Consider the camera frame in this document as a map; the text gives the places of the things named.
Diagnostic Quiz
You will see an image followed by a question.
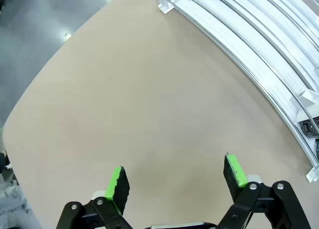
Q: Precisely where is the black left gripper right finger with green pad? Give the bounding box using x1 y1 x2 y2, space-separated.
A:
218 153 312 229

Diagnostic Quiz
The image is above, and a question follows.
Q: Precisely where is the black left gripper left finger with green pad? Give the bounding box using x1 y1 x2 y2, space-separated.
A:
56 166 135 229

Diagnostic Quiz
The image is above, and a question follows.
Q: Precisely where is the white can dispenser rack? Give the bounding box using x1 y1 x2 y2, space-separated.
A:
149 0 319 184

